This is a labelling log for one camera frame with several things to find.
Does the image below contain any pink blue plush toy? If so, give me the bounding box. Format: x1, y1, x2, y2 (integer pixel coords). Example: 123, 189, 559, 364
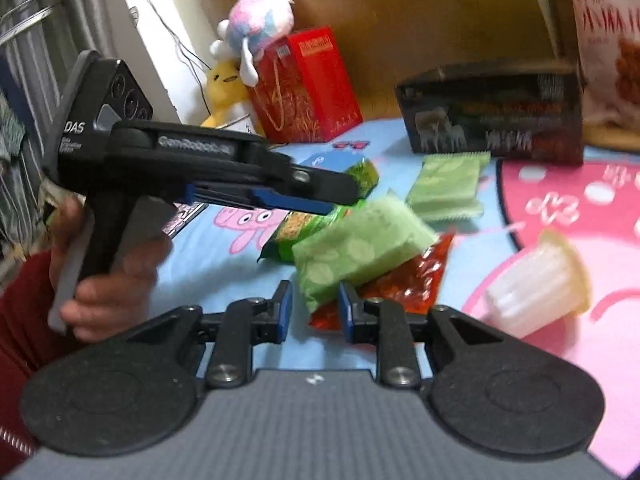
209, 0, 297, 87

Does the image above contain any grey curtain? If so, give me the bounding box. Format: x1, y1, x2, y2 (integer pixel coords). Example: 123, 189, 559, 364
0, 0, 118, 281

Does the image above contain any red snack packet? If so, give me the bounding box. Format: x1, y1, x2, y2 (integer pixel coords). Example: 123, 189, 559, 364
309, 231, 457, 332

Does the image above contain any person's left forearm red sleeve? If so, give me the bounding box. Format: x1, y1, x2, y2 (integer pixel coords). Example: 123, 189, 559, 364
0, 249, 76, 461

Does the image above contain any pale green flat snack packet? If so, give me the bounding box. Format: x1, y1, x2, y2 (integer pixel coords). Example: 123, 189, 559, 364
404, 151, 492, 224

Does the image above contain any dark patterned packet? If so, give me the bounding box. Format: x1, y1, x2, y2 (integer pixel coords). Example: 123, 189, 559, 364
164, 202, 209, 239

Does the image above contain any yellow plush toy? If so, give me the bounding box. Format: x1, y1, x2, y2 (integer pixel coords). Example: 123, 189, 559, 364
201, 59, 251, 128

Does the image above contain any pink round mat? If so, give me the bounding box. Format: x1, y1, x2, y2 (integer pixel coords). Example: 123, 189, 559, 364
459, 157, 640, 479

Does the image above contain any white jelly cup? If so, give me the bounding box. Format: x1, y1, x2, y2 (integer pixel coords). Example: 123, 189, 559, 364
484, 229, 594, 339

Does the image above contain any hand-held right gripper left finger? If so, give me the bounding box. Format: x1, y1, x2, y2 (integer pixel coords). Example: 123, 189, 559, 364
131, 280, 294, 390

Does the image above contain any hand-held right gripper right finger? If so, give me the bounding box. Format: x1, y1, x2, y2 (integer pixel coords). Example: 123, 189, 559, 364
337, 281, 505, 390

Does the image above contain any green yellow noodle snack packet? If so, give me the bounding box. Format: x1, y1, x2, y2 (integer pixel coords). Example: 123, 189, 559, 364
256, 204, 353, 264

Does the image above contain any wood pattern panel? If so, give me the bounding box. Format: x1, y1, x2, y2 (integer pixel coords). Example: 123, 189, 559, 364
192, 0, 563, 121

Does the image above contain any black wall cable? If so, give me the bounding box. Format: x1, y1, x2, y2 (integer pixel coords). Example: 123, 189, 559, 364
127, 0, 213, 116

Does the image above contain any white mug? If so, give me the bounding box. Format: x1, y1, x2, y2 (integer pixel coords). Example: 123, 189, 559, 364
220, 114, 253, 135

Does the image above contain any dark cardboard box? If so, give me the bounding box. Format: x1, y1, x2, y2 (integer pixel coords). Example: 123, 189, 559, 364
395, 62, 586, 166

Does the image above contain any green striped snack packet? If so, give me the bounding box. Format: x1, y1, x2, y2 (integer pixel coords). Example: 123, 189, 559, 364
299, 156, 380, 202

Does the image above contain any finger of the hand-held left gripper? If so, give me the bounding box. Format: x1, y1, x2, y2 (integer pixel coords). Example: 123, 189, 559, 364
185, 157, 362, 217

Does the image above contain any red gift box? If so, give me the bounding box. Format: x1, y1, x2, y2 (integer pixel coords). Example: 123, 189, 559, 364
247, 26, 363, 144

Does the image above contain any large pink white snack bag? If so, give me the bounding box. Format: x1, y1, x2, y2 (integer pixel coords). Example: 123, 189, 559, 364
547, 0, 640, 128

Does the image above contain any light green dotted snack packet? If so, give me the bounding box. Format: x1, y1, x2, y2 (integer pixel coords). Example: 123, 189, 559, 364
291, 194, 441, 314

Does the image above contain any person's left hand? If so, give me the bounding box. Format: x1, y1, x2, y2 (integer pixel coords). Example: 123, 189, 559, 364
50, 196, 172, 344

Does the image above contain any blue printed blanket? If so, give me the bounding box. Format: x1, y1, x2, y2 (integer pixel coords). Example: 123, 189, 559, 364
147, 117, 640, 381

